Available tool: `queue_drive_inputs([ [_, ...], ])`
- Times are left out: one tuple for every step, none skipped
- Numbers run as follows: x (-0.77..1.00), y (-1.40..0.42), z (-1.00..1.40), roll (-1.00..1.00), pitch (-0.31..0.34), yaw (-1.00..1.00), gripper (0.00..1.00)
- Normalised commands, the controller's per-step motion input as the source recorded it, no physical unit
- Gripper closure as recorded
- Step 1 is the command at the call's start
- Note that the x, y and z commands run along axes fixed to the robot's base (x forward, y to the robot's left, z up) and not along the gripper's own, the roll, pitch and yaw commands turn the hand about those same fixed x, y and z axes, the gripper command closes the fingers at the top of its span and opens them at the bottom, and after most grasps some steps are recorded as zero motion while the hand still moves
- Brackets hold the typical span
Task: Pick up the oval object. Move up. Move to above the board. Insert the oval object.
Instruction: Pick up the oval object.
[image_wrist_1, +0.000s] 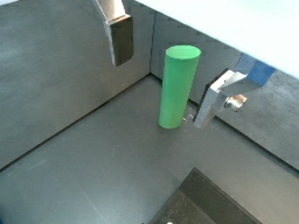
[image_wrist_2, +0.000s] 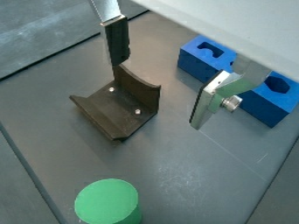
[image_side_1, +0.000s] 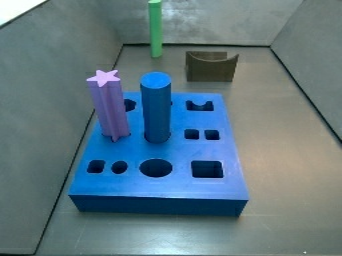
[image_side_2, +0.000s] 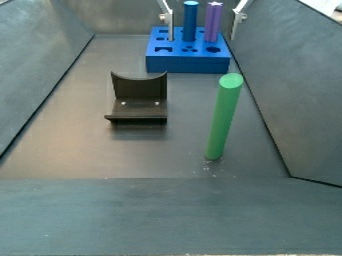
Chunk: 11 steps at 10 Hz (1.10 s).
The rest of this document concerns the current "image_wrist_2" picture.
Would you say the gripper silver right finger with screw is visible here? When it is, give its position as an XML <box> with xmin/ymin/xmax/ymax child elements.
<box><xmin>190</xmin><ymin>54</ymin><xmax>272</xmax><ymax>130</ymax></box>

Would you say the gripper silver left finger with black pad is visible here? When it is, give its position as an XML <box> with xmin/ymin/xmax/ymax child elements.
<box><xmin>89</xmin><ymin>0</ymin><xmax>131</xmax><ymax>67</ymax></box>

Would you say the green oval cylinder peg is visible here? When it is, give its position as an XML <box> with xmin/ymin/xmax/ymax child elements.
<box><xmin>75</xmin><ymin>178</ymin><xmax>142</xmax><ymax>224</ymax></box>

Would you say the black curved holder bracket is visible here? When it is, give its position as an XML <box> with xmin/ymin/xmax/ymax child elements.
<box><xmin>70</xmin><ymin>65</ymin><xmax>162</xmax><ymax>141</ymax></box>

